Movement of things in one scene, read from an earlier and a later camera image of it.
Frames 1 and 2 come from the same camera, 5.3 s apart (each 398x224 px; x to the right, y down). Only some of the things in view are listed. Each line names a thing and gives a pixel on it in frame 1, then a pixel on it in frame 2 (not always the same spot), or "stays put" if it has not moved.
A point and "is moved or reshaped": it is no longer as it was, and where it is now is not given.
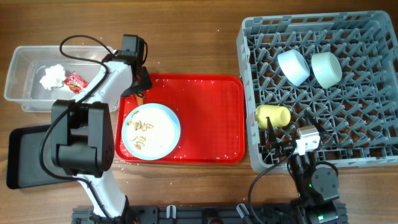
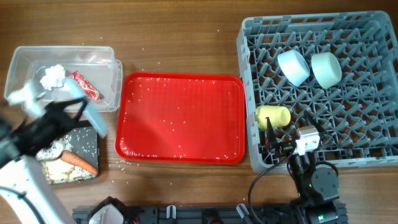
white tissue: [55, 77] stays put
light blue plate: [151, 131] is moved or reshaped
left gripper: [147, 84] → [62, 120]
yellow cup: [279, 116] stays put
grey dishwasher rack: [337, 72] stays put
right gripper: [283, 145] stays put
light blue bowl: [295, 66] stays put
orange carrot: [139, 100] is moved or reshaped
